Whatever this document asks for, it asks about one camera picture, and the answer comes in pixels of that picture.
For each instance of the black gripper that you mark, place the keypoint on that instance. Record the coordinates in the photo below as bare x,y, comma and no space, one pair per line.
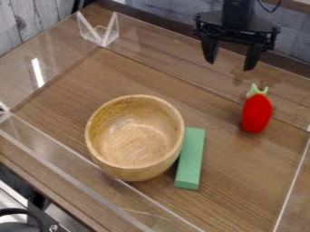
253,32

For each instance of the red plush fruit green stem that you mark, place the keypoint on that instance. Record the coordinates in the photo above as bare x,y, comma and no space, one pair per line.
256,110

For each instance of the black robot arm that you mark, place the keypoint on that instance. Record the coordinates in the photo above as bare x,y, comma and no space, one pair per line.
241,9

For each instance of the wooden bowl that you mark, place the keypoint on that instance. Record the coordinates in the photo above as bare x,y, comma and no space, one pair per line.
133,136

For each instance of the green rectangular block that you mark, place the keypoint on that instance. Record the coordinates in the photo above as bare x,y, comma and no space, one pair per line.
187,176

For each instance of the clear acrylic tray wall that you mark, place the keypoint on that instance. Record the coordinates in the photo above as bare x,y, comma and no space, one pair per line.
58,77

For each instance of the clear acrylic corner bracket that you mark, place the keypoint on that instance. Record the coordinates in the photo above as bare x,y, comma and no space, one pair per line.
98,35

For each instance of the black metal stand bracket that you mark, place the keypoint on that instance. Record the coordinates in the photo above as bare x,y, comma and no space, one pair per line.
50,224

